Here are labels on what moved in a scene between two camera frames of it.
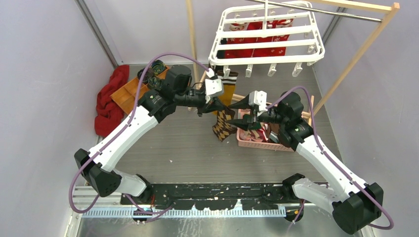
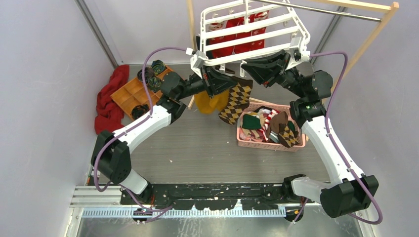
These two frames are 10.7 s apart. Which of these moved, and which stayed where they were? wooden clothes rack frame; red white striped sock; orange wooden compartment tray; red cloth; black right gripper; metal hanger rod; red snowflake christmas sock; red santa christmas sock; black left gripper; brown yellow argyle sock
Moved: brown yellow argyle sock; black right gripper; black left gripper; red santa christmas sock; red snowflake christmas sock
Stayed: red cloth; orange wooden compartment tray; metal hanger rod; wooden clothes rack frame; red white striped sock
